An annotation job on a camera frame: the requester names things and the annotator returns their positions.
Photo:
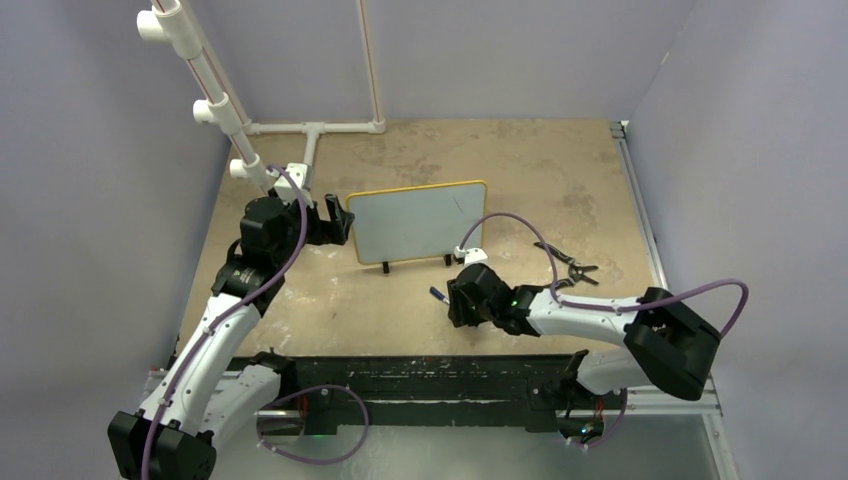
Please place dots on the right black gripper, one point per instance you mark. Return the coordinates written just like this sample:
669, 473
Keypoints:
458, 311

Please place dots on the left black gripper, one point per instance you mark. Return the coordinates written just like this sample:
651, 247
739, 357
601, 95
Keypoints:
328, 231

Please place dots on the blue white marker pen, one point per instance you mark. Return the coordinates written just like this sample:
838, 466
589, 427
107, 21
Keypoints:
437, 294

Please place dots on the yellow framed whiteboard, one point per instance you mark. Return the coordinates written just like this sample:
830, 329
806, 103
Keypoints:
414, 223

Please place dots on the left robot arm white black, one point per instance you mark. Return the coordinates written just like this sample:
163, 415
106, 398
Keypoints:
178, 429

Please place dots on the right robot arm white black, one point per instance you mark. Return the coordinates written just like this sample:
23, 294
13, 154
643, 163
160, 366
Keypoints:
656, 341

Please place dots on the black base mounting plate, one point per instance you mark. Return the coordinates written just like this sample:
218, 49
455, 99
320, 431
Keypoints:
538, 393

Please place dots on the black pliers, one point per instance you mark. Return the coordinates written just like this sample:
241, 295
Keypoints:
576, 272

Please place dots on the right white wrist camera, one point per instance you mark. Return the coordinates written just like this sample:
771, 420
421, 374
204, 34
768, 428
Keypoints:
469, 256

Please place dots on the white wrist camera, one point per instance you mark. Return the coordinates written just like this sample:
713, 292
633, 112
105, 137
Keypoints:
469, 256
291, 183

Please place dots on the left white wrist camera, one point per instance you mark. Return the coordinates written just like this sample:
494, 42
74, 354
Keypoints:
291, 183

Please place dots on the aluminium rail frame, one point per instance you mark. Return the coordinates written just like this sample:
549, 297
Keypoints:
654, 339

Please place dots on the white PVC pipe frame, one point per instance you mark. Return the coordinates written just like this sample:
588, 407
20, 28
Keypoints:
174, 23

